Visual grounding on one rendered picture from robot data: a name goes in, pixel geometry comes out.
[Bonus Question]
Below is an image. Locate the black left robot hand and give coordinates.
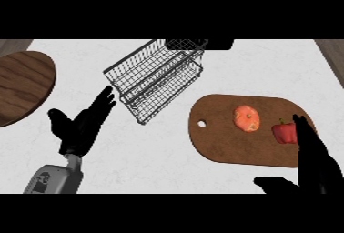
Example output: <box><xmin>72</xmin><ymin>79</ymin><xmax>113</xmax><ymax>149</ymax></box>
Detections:
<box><xmin>47</xmin><ymin>85</ymin><xmax>118</xmax><ymax>158</ymax></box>

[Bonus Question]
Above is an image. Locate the red bell pepper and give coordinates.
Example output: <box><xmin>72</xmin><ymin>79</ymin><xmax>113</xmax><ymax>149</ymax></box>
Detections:
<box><xmin>270</xmin><ymin>117</ymin><xmax>299</xmax><ymax>145</ymax></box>

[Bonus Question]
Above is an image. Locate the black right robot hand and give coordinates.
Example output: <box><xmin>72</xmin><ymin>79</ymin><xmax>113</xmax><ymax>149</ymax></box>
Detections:
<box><xmin>252</xmin><ymin>114</ymin><xmax>344</xmax><ymax>195</ymax></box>

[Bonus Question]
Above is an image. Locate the orange round fruit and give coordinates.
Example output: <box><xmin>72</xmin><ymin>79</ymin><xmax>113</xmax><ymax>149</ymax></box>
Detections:
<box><xmin>231</xmin><ymin>105</ymin><xmax>261</xmax><ymax>134</ymax></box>

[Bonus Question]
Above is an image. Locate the round dark wooden board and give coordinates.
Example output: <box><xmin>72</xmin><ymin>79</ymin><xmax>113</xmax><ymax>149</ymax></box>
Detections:
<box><xmin>0</xmin><ymin>50</ymin><xmax>57</xmax><ymax>128</ymax></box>

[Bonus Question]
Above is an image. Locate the grey wire tiered basket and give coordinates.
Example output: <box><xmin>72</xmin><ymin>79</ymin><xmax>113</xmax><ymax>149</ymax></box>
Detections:
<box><xmin>101</xmin><ymin>39</ymin><xmax>209</xmax><ymax>126</ymax></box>

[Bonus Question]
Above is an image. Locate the brown oval cutting board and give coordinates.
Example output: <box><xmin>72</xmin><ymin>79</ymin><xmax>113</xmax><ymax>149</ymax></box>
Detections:
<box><xmin>187</xmin><ymin>94</ymin><xmax>318</xmax><ymax>168</ymax></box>

